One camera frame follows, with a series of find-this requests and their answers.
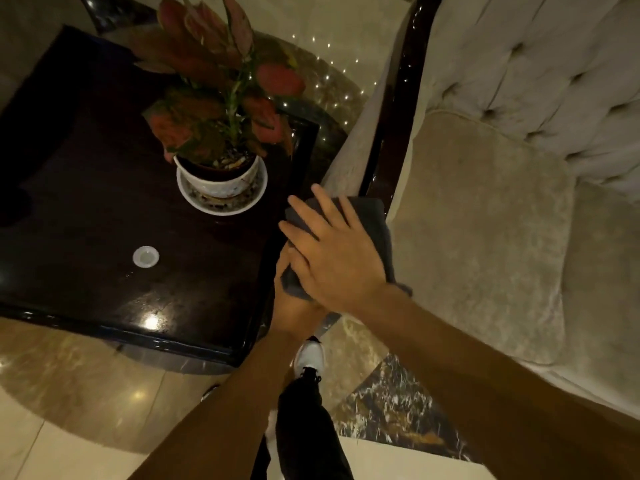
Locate person's left hand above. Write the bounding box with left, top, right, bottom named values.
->
left=270, top=243, right=329, bottom=341

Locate person's right hand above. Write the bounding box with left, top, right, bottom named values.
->
left=277, top=184, right=389, bottom=315

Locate dark grey cloth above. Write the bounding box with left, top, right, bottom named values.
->
left=280, top=195, right=414, bottom=301

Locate person's right forearm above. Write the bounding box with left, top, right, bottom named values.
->
left=350, top=285, right=640, bottom=480

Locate person's left forearm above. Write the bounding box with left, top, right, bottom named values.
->
left=127, top=329, right=323, bottom=480

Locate white patterned pot saucer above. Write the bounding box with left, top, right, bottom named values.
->
left=176, top=167, right=269, bottom=217

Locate white sneaker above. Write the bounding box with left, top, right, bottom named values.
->
left=292, top=336, right=326, bottom=383

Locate white ceramic plant pot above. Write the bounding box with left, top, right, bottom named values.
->
left=173, top=154, right=262, bottom=200

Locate beige velvet seat cushion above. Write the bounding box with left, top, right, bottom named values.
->
left=559, top=181, right=640, bottom=398
left=387, top=111, right=579, bottom=366

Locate small white round disc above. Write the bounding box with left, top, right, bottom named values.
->
left=132, top=246, right=161, bottom=269

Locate red green leafy plant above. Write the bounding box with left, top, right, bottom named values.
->
left=127, top=0, right=307, bottom=168

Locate black trouser leg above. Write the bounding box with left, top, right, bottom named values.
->
left=250, top=371, right=357, bottom=480

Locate dark glossy side table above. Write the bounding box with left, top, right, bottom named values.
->
left=0, top=25, right=351, bottom=368

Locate beige tufted velvet sofa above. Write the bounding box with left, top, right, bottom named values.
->
left=321, top=0, right=640, bottom=431

